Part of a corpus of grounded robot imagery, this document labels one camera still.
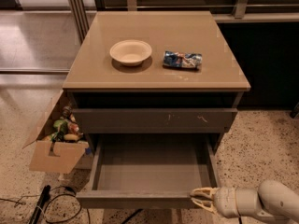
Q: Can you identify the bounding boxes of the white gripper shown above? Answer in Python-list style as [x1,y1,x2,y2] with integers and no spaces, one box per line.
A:
[191,187,242,218]

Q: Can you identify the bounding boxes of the grey drawer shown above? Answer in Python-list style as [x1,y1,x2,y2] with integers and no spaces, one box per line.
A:
[73,108,237,134]
[77,133,220,209]

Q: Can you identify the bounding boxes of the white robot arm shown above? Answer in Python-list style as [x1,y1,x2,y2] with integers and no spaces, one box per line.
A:
[190,180,299,224]

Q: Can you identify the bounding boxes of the grey drawer cabinet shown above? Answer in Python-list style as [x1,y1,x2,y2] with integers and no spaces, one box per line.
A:
[63,11,250,147]

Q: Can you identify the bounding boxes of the open cardboard box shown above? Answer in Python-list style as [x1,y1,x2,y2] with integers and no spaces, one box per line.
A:
[24,91,89,174]

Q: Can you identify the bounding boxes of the blue crumpled snack bag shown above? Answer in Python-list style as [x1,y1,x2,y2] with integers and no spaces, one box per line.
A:
[163,51,202,69]

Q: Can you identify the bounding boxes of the colourful toys in box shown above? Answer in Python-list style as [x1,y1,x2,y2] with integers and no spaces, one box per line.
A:
[43,105,83,143]

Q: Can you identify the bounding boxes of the black cylindrical tool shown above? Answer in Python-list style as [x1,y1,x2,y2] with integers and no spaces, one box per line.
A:
[28,185,50,224]

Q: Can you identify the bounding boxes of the white paper bowl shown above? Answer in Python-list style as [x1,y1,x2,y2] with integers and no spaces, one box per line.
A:
[109,40,152,66]

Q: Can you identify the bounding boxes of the thin black looped cable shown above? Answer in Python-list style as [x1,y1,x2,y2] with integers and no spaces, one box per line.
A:
[0,185,92,224]

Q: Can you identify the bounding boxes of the metal window frame post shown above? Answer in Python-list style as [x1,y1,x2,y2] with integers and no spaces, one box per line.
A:
[68,0,90,44]

